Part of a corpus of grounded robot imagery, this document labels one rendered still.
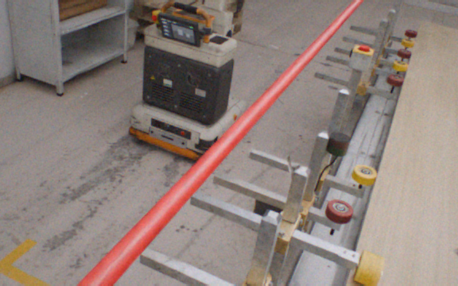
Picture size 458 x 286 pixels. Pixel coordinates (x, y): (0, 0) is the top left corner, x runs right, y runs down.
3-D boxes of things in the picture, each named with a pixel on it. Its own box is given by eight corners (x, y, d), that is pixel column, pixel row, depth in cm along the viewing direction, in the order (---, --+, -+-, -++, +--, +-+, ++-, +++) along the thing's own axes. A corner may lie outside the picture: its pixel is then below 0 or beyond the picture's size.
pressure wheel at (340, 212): (316, 237, 142) (324, 208, 136) (322, 222, 149) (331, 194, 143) (341, 246, 140) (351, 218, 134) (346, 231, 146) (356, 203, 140)
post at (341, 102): (306, 202, 176) (339, 89, 151) (308, 197, 179) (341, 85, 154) (315, 205, 175) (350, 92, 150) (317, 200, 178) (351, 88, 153)
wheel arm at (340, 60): (324, 61, 274) (327, 54, 272) (326, 59, 277) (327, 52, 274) (398, 82, 262) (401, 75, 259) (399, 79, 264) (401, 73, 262)
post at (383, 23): (355, 102, 256) (381, 18, 230) (355, 100, 258) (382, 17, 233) (361, 104, 255) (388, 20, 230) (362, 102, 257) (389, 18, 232)
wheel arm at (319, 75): (313, 79, 255) (315, 71, 253) (315, 76, 258) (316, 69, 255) (392, 101, 243) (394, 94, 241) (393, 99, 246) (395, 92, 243)
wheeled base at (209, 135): (207, 168, 297) (212, 136, 284) (126, 137, 316) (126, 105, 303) (247, 126, 351) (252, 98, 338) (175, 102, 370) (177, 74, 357)
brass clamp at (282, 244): (264, 247, 118) (267, 233, 115) (280, 218, 129) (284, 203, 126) (286, 257, 116) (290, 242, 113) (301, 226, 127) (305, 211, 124)
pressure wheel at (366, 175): (355, 205, 159) (364, 178, 153) (341, 191, 165) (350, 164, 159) (372, 201, 162) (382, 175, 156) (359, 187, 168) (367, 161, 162)
